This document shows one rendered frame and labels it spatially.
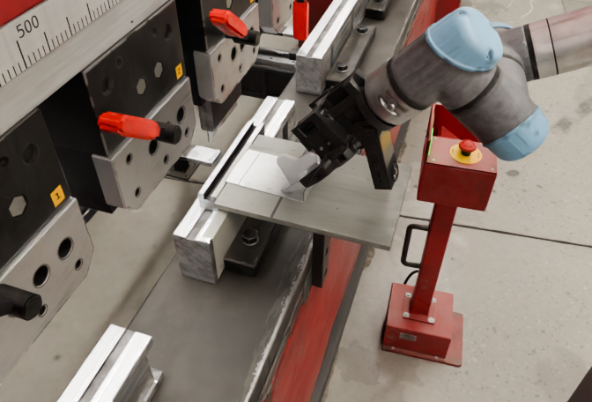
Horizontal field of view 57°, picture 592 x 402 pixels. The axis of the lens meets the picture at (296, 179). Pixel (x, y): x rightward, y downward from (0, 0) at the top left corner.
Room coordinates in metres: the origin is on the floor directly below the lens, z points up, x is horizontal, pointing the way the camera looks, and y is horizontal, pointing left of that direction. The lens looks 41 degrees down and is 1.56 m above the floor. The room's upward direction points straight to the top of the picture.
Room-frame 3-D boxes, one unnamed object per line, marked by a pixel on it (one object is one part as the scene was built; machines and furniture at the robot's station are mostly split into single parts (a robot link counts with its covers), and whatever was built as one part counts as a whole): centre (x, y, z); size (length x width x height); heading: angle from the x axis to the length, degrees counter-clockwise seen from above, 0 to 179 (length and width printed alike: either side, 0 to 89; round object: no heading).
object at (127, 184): (0.46, 0.18, 1.26); 0.15 x 0.09 x 0.17; 161
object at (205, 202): (0.69, 0.10, 0.99); 0.20 x 0.03 x 0.03; 161
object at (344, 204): (0.62, -0.03, 1.00); 0.26 x 0.18 x 0.01; 71
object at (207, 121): (0.67, 0.11, 1.13); 0.10 x 0.02 x 0.10; 161
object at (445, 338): (1.01, -0.42, 0.06); 0.25 x 0.20 x 0.12; 76
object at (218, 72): (0.65, 0.11, 1.26); 0.15 x 0.09 x 0.17; 161
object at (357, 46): (1.22, -0.14, 0.89); 0.30 x 0.05 x 0.03; 161
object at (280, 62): (1.36, 0.28, 0.81); 0.64 x 0.08 x 0.14; 71
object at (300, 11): (0.80, 0.00, 1.20); 0.04 x 0.02 x 0.10; 71
